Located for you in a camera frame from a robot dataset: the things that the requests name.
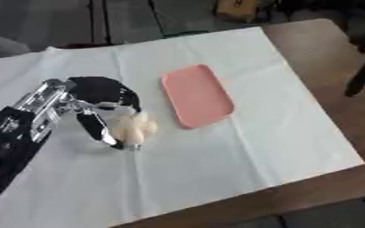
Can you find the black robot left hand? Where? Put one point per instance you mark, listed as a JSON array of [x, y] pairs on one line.
[[101, 92]]

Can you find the cream soft toy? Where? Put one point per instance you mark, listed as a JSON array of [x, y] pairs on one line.
[[134, 128]]

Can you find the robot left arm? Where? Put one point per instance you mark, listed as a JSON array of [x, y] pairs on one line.
[[14, 130]]

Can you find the black tripod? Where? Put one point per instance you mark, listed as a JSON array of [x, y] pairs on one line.
[[100, 20]]

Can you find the pink rectangular tray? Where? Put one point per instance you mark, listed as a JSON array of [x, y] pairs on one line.
[[197, 95]]

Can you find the yellow bag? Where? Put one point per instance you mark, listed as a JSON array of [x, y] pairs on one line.
[[237, 10]]

